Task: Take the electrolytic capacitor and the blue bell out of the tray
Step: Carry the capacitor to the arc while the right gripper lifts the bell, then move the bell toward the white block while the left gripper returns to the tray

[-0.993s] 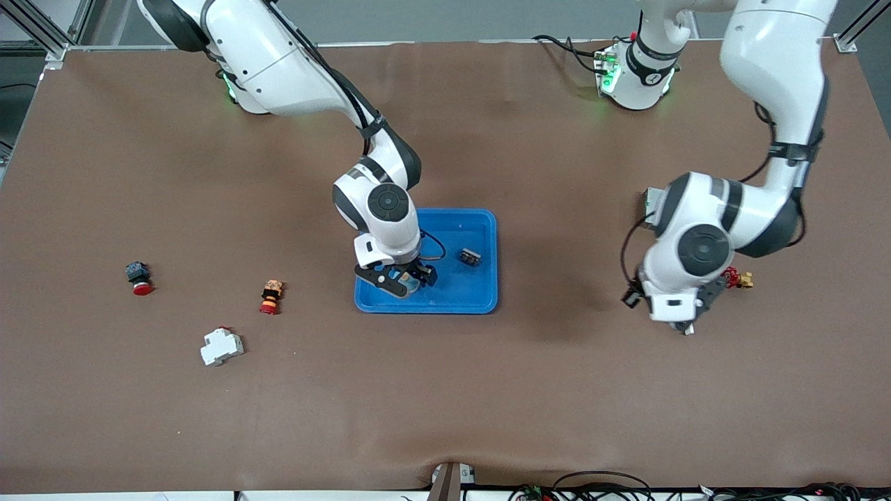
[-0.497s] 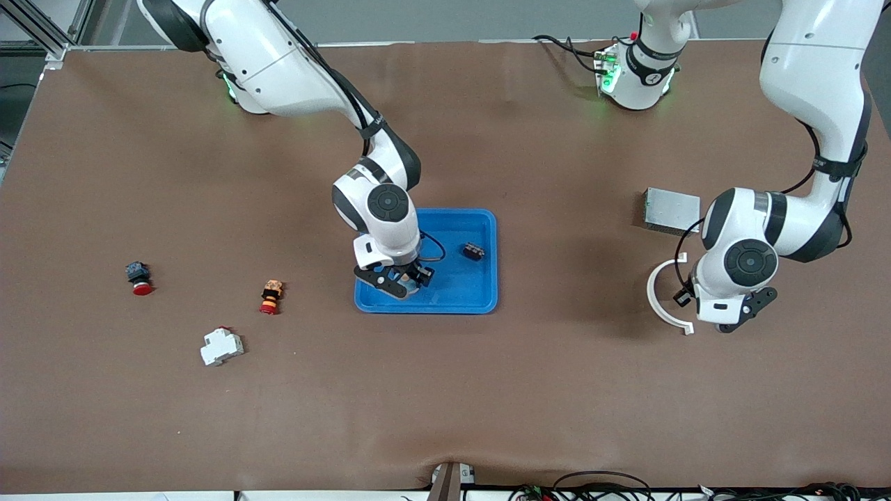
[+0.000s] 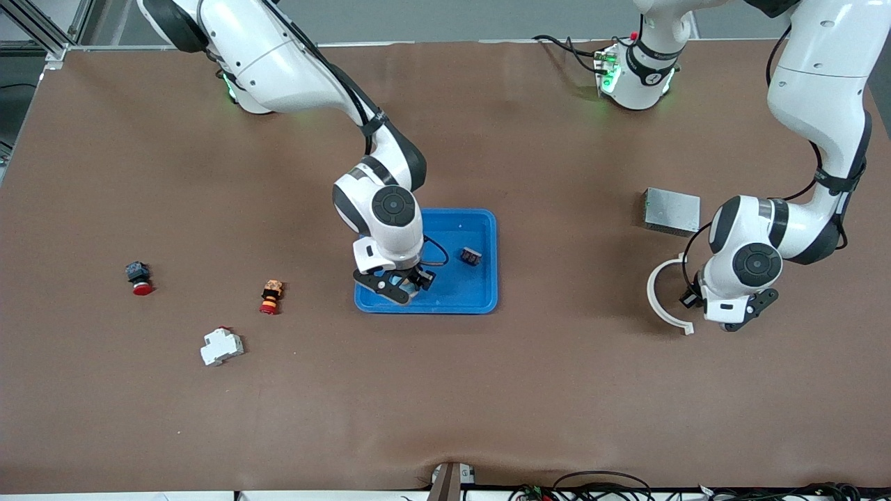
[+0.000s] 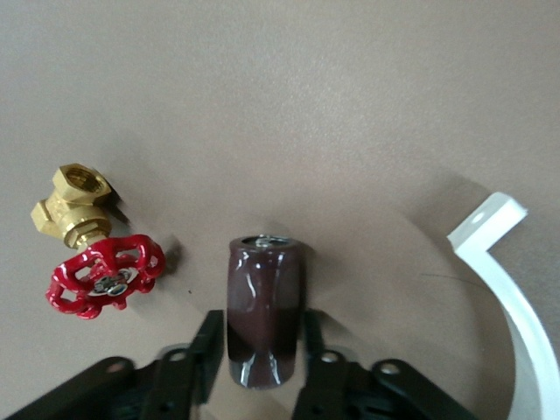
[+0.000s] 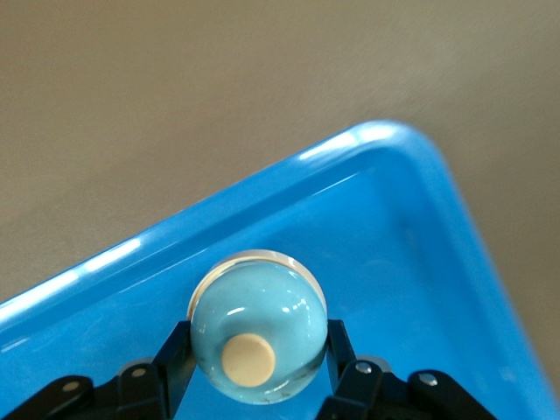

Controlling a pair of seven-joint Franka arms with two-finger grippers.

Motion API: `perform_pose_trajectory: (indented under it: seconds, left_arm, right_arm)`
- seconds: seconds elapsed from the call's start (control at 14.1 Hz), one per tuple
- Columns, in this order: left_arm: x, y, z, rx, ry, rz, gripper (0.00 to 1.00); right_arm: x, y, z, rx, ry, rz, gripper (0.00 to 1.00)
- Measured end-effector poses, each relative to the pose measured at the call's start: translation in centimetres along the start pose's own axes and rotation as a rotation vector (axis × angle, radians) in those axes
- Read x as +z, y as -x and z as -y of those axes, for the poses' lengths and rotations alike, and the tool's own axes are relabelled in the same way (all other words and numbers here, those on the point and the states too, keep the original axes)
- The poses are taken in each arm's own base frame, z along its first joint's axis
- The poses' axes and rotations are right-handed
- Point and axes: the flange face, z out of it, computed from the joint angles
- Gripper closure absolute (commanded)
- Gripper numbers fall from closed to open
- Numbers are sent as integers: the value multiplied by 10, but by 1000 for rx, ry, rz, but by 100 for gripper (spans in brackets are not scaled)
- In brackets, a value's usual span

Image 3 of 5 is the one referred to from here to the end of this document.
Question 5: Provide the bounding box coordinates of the blue plastic tray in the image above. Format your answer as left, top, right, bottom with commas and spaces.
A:
354, 207, 499, 315

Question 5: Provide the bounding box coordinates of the grey metal box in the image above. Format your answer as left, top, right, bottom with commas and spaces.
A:
642, 186, 702, 237

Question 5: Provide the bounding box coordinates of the brown table mat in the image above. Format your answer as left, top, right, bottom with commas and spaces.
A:
0, 40, 891, 495

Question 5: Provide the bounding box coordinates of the white circuit breaker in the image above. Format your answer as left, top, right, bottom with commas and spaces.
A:
200, 326, 245, 367

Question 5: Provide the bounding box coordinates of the grey table clamp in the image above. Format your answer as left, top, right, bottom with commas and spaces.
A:
427, 461, 478, 501

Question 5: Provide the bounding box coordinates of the black red emergency button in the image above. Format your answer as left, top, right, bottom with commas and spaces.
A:
125, 261, 155, 296

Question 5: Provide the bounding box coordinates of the white curved plastic bracket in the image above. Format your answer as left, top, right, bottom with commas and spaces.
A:
646, 256, 697, 336

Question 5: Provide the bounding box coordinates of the black cable bundle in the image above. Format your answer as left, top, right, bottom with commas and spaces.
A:
508, 470, 891, 501

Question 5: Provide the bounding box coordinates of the black left base cable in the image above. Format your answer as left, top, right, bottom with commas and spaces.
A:
533, 33, 606, 76

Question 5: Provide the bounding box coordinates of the aluminium frame profile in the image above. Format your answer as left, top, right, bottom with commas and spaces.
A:
0, 0, 95, 62

